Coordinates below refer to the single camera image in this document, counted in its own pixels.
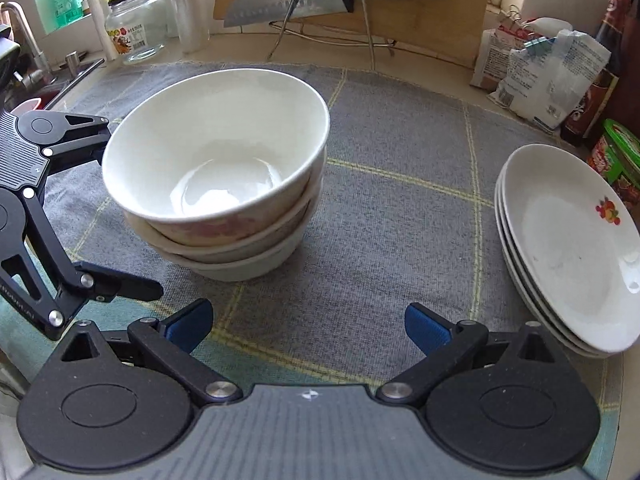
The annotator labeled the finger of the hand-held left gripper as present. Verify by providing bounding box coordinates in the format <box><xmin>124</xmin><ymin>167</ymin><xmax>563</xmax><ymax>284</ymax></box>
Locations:
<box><xmin>0</xmin><ymin>192</ymin><xmax>165</xmax><ymax>341</ymax></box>
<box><xmin>44</xmin><ymin>115</ymin><xmax>112</xmax><ymax>173</ymax></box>

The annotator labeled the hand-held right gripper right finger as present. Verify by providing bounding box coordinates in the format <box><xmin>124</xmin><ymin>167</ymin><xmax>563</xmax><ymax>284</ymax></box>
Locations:
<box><xmin>375</xmin><ymin>302</ymin><xmax>558</xmax><ymax>406</ymax></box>

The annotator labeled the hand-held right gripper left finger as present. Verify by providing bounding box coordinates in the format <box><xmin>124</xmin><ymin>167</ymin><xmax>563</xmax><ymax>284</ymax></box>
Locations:
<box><xmin>60</xmin><ymin>297</ymin><xmax>246</xmax><ymax>407</ymax></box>

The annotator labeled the plain white bowl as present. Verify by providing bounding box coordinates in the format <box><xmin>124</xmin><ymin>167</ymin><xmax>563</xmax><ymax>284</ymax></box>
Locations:
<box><xmin>149</xmin><ymin>200</ymin><xmax>319</xmax><ymax>282</ymax></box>

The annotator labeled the white plate fruit print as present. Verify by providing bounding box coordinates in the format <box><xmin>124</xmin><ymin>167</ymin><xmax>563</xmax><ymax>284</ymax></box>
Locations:
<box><xmin>496</xmin><ymin>175</ymin><xmax>623</xmax><ymax>357</ymax></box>
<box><xmin>494</xmin><ymin>187</ymin><xmax>613</xmax><ymax>360</ymax></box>
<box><xmin>500</xmin><ymin>143</ymin><xmax>640</xmax><ymax>353</ymax></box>

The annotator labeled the white bowl pink print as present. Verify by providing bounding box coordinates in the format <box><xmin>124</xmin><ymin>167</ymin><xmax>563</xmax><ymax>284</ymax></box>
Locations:
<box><xmin>101</xmin><ymin>67</ymin><xmax>331</xmax><ymax>248</ymax></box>
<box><xmin>122</xmin><ymin>180</ymin><xmax>322</xmax><ymax>266</ymax></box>

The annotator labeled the black appliance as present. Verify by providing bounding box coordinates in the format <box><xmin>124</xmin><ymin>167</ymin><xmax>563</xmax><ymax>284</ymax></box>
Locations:
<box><xmin>0</xmin><ymin>22</ymin><xmax>22</xmax><ymax>81</ymax></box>

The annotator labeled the metal faucet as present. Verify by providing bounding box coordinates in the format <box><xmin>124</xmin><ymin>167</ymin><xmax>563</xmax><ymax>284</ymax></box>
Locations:
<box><xmin>0</xmin><ymin>2</ymin><xmax>52</xmax><ymax>87</ymax></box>

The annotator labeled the grey plaid drying mat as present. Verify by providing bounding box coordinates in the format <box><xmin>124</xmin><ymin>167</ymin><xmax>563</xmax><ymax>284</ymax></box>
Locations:
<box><xmin>0</xmin><ymin>60</ymin><xmax>626</xmax><ymax>480</ymax></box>

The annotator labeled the glass storage jar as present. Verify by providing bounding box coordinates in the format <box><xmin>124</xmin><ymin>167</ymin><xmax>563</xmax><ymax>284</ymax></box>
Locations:
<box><xmin>105</xmin><ymin>0</ymin><xmax>168</xmax><ymax>64</ymax></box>

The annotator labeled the clear plastic cup stack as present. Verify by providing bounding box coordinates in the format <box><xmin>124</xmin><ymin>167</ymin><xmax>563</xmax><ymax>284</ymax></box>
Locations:
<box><xmin>165</xmin><ymin>0</ymin><xmax>212</xmax><ymax>54</ymax></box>

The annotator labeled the green lid sauce jar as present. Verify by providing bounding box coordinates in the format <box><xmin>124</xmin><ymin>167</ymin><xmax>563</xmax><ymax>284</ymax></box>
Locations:
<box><xmin>587</xmin><ymin>119</ymin><xmax>640</xmax><ymax>211</ymax></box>

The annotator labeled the white printed bag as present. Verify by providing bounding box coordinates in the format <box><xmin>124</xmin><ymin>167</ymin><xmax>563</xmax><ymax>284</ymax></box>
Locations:
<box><xmin>495</xmin><ymin>29</ymin><xmax>612</xmax><ymax>133</ymax></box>

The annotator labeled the dark soy sauce bottle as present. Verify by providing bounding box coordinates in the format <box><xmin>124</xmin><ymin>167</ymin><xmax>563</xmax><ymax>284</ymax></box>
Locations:
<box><xmin>560</xmin><ymin>0</ymin><xmax>633</xmax><ymax>148</ymax></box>

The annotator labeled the clipped red white bag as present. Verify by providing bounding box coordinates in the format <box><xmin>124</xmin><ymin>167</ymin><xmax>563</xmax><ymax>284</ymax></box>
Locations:
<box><xmin>470</xmin><ymin>5</ymin><xmax>573</xmax><ymax>92</ymax></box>

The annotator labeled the bamboo cutting board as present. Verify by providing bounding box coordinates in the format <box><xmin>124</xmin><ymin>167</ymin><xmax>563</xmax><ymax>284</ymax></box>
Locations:
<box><xmin>213</xmin><ymin>0</ymin><xmax>496</xmax><ymax>69</ymax></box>

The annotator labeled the metal wire rack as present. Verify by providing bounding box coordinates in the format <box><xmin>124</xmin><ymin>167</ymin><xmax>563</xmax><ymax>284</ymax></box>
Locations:
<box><xmin>266</xmin><ymin>0</ymin><xmax>397</xmax><ymax>69</ymax></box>

